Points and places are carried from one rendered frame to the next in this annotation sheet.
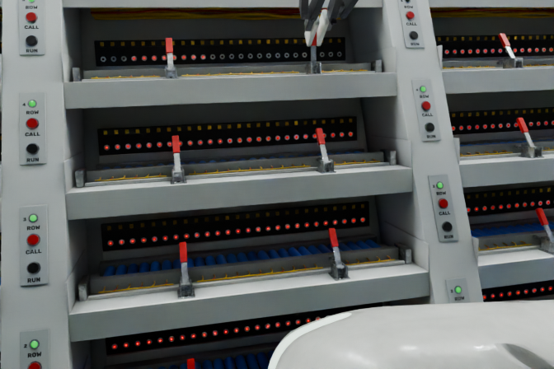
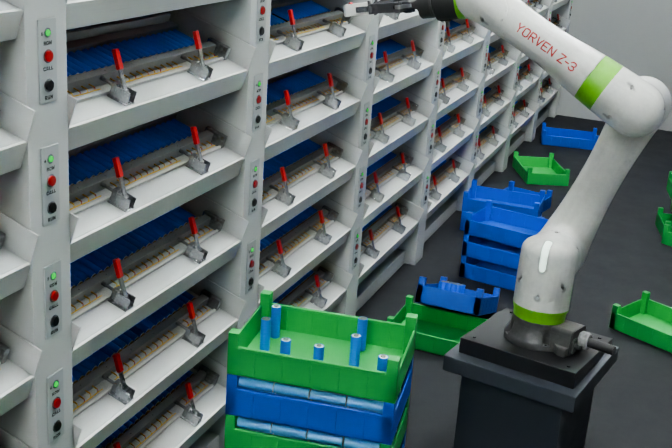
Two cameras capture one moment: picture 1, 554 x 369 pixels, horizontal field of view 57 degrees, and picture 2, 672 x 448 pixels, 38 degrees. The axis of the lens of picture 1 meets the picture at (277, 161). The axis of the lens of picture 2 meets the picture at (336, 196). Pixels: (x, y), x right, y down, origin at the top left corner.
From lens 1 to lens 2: 2.21 m
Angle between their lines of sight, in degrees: 63
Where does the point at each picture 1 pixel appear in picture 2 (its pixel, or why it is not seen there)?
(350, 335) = (561, 247)
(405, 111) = (364, 60)
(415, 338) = (569, 246)
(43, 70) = (262, 55)
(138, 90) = (289, 62)
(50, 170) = (261, 133)
